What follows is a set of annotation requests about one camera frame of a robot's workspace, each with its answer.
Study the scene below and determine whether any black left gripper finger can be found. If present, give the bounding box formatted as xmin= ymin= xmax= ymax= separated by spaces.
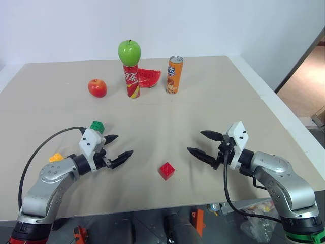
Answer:
xmin=110 ymin=149 xmax=134 ymax=170
xmin=104 ymin=134 xmax=119 ymax=146

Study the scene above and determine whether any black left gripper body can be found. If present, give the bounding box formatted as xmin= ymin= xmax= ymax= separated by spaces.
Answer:
xmin=94 ymin=136 xmax=114 ymax=170

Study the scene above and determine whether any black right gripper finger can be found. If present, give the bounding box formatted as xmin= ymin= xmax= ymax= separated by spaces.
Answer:
xmin=200 ymin=130 xmax=225 ymax=143
xmin=186 ymin=147 xmax=217 ymax=169

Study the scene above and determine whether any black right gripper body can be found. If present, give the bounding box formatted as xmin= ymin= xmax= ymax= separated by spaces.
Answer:
xmin=212 ymin=134 xmax=238 ymax=171

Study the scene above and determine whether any green toy brick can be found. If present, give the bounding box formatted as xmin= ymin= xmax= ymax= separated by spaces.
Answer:
xmin=89 ymin=120 xmax=106 ymax=134

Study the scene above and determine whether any red toy brick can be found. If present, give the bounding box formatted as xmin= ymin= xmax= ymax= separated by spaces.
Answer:
xmin=158 ymin=161 xmax=176 ymax=181

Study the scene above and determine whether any yellow toy brick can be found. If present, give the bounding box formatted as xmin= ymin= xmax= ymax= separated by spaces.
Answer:
xmin=48 ymin=151 xmax=65 ymax=164

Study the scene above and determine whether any beige table cover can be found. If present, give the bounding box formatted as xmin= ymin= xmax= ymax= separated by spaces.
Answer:
xmin=0 ymin=55 xmax=325 ymax=221

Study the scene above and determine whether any red apple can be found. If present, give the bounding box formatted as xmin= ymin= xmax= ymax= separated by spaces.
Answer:
xmin=87 ymin=78 xmax=108 ymax=98

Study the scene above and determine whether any red cola can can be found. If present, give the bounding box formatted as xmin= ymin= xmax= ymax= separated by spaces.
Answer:
xmin=122 ymin=64 xmax=141 ymax=99

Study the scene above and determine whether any orange drink can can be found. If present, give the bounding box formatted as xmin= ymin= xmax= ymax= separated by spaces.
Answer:
xmin=166 ymin=56 xmax=184 ymax=95

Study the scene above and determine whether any red watermelon slice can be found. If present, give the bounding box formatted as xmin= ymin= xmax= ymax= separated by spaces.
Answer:
xmin=137 ymin=68 xmax=162 ymax=89

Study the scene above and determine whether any dark rounded shape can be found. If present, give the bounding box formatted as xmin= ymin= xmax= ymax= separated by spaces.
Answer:
xmin=164 ymin=212 xmax=204 ymax=244

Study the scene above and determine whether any orange and black tool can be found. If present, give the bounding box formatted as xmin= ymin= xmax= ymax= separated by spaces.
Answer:
xmin=73 ymin=225 xmax=89 ymax=244

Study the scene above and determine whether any clear plastic bag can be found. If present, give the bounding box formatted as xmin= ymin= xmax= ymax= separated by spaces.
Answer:
xmin=239 ymin=199 xmax=283 ymax=244

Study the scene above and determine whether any green apple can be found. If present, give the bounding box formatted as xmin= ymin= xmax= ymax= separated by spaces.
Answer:
xmin=117 ymin=39 xmax=142 ymax=67

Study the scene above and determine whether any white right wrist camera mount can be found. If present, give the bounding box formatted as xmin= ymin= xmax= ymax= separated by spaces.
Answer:
xmin=226 ymin=121 xmax=250 ymax=171

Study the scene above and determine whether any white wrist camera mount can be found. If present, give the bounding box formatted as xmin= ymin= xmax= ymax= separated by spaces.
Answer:
xmin=226 ymin=121 xmax=250 ymax=171
xmin=79 ymin=128 xmax=106 ymax=174

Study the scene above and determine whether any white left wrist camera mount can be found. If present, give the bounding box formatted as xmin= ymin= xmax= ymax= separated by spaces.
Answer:
xmin=79 ymin=128 xmax=106 ymax=174

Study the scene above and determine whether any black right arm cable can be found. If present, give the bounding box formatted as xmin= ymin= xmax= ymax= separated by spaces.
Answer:
xmin=222 ymin=149 xmax=284 ymax=225

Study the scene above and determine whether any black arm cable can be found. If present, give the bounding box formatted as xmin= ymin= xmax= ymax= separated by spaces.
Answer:
xmin=222 ymin=149 xmax=284 ymax=225
xmin=18 ymin=126 xmax=86 ymax=212

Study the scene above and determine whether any orange plastic bracket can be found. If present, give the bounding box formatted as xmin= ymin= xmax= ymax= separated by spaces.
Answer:
xmin=191 ymin=208 xmax=205 ymax=237

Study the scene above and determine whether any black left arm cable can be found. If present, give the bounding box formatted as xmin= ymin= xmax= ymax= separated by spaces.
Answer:
xmin=18 ymin=126 xmax=86 ymax=212

